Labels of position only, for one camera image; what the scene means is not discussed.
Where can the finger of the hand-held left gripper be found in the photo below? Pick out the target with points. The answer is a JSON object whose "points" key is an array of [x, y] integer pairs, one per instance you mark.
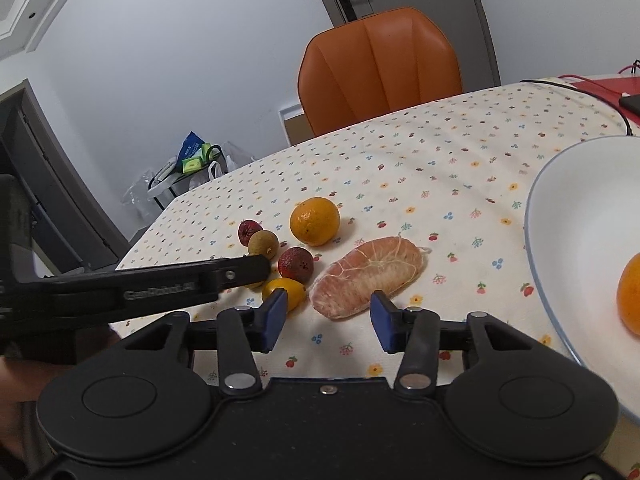
{"points": [[175, 287]]}

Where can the white plastic bag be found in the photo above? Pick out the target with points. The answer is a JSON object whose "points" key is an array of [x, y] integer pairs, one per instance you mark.
{"points": [[222, 165]]}

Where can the small dark red fruit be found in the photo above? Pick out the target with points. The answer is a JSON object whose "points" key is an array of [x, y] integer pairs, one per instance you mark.
{"points": [[247, 230]]}

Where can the peeled pink pomelo segment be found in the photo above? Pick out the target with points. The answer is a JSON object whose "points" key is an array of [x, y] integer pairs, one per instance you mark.
{"points": [[367, 275]]}

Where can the orange leather chair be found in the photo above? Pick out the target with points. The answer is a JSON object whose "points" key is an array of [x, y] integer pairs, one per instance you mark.
{"points": [[380, 65]]}

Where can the large orange with dark specks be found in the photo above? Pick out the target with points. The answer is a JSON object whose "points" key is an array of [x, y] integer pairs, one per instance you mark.
{"points": [[315, 220]]}

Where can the black smartphone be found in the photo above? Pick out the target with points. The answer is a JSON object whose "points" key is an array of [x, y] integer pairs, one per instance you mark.
{"points": [[631, 103]]}

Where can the brown longan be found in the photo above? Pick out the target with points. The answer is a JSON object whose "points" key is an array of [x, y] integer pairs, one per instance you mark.
{"points": [[264, 244]]}

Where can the small yellow citrus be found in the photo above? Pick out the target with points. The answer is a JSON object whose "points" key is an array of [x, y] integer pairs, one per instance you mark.
{"points": [[292, 290]]}

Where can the green yellow package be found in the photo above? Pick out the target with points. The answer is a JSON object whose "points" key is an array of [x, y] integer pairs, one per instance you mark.
{"points": [[192, 163]]}

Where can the dark red round fruit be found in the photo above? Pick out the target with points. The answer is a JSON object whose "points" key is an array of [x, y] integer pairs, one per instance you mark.
{"points": [[295, 263]]}

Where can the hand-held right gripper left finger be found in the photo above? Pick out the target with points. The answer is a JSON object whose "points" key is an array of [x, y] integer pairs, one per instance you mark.
{"points": [[276, 317]]}

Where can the blue bag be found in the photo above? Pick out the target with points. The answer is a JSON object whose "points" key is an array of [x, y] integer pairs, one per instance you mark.
{"points": [[192, 144]]}

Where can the grey doorway frame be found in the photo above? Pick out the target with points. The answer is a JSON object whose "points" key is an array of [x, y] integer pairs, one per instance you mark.
{"points": [[60, 185]]}

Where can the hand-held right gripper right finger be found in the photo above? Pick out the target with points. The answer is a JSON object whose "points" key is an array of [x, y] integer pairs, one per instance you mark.
{"points": [[382, 322]]}

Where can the red orange printed mat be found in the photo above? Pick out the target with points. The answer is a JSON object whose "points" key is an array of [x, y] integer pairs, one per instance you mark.
{"points": [[600, 89]]}

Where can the white plate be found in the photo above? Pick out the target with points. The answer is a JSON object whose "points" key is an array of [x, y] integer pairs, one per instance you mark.
{"points": [[575, 235]]}

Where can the clear plastic bag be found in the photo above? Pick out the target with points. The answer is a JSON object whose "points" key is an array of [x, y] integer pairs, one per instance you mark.
{"points": [[135, 190]]}

